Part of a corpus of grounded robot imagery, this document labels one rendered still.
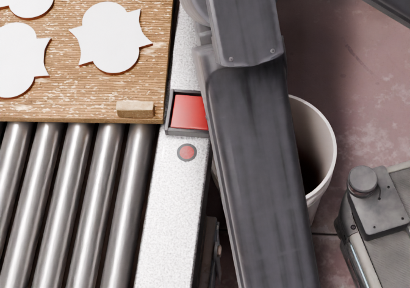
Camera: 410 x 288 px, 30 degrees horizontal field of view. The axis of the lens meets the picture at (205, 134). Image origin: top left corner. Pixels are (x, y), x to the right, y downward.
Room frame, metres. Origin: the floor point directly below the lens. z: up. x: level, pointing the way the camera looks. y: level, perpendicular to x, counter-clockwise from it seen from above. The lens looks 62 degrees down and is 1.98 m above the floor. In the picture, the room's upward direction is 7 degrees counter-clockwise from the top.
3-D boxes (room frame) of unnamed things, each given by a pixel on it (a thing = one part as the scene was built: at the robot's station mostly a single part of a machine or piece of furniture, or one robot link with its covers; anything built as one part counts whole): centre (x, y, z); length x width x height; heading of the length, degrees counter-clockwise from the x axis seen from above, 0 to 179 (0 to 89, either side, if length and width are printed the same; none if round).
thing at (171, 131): (0.59, 0.02, 0.92); 0.08 x 0.08 x 0.02; 77
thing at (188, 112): (0.59, 0.02, 0.92); 0.06 x 0.06 x 0.01; 77
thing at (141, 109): (0.60, 0.10, 0.95); 0.06 x 0.02 x 0.03; 81
